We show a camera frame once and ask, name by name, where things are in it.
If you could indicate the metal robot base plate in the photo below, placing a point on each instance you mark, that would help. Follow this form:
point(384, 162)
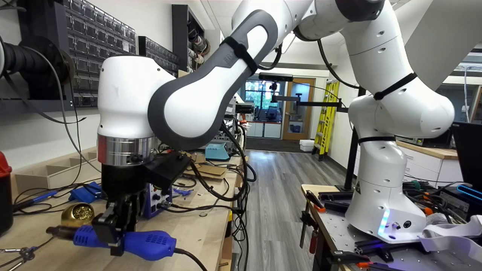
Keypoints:
point(334, 231)

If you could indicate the wooden door with window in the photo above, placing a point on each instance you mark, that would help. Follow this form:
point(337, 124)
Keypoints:
point(292, 126)

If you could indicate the black laptop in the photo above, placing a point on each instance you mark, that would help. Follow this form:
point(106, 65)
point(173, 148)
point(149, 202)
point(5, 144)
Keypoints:
point(469, 156)

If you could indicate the large grey parts drawer cabinet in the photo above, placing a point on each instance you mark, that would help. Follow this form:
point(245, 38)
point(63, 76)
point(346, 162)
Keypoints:
point(96, 50)

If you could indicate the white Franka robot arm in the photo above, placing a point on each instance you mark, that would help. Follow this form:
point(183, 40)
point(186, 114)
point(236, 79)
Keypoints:
point(393, 175)

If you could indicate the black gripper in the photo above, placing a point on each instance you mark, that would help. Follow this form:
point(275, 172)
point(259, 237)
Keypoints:
point(123, 186)

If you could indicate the white counter with wooden top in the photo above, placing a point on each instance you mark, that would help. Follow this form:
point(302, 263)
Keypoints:
point(427, 151)

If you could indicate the black box with blue trim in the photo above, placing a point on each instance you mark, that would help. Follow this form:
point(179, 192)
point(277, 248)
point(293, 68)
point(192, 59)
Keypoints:
point(465, 198)

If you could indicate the metal helping hand clips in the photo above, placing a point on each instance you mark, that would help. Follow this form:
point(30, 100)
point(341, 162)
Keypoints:
point(24, 255)

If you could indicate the black camera stand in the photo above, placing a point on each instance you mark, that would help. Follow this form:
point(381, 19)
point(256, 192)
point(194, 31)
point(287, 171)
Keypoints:
point(355, 151)

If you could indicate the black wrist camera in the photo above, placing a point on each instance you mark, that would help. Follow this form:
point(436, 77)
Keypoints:
point(168, 168)

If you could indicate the teal benchtop device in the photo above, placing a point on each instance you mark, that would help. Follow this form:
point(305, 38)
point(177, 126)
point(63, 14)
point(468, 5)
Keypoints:
point(218, 151)

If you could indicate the white crumpled sheet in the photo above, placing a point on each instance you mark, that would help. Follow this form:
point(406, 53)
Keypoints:
point(453, 234)

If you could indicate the white bucket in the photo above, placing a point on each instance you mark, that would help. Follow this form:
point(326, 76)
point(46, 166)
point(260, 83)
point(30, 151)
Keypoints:
point(307, 145)

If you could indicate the blue soldering station box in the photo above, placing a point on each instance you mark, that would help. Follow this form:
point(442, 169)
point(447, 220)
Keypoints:
point(161, 198)

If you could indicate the gold brass tip cleaner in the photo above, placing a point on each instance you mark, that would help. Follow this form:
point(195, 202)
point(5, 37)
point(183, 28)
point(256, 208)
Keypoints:
point(76, 214)

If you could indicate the blue soldering iron holder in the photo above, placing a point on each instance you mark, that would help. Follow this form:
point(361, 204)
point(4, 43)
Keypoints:
point(87, 192)

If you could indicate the black spool rack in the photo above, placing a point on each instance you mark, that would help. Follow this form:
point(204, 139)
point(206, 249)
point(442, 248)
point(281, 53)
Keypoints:
point(183, 31)

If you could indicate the black fume extractor hood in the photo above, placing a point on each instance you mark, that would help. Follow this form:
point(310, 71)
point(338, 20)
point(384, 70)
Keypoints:
point(25, 61)

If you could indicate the narrow grey parts drawer cabinet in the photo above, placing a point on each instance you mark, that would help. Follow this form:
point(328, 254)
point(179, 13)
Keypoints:
point(161, 53)

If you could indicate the red and black toolbox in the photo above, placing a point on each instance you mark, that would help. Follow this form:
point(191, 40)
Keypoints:
point(5, 201)

